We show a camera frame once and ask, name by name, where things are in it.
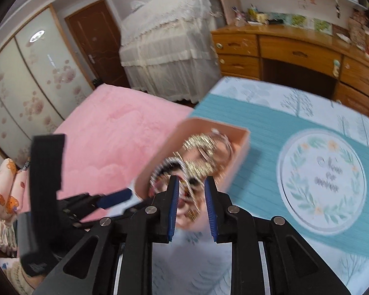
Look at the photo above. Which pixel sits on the wooden desk with drawers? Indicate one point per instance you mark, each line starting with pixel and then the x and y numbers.
pixel 295 49

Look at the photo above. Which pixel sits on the cartoon bear print bedding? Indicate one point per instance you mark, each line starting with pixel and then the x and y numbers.
pixel 6 202

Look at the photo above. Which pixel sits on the gold hair comb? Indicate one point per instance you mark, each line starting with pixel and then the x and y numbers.
pixel 199 143

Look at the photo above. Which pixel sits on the floral sliding door wardrobe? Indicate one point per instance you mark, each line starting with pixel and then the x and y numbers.
pixel 33 83

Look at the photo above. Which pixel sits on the row of green picture tiles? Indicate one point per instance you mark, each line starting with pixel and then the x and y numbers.
pixel 307 23

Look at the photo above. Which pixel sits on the beige knitted cloth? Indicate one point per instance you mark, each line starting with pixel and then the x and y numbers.
pixel 15 279

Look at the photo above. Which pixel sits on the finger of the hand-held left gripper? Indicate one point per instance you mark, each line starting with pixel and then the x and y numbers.
pixel 115 198

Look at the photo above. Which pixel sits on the pink plastic box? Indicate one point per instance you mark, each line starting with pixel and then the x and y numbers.
pixel 236 150

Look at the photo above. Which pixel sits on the pink plush blanket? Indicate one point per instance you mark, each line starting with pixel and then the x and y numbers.
pixel 110 135

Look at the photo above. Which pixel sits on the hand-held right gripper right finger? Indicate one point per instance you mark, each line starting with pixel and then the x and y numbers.
pixel 210 209

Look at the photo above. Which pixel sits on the brown wooden door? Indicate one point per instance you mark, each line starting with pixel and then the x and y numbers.
pixel 92 37

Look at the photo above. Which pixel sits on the tree print tablecloth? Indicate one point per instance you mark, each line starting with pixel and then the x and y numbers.
pixel 264 190

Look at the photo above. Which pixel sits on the lace-covered furniture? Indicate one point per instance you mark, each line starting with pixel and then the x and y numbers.
pixel 166 52

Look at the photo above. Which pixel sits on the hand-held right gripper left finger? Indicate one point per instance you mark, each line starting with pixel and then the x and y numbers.
pixel 173 209

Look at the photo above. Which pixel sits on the green hook ornament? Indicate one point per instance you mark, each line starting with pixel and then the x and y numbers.
pixel 336 67

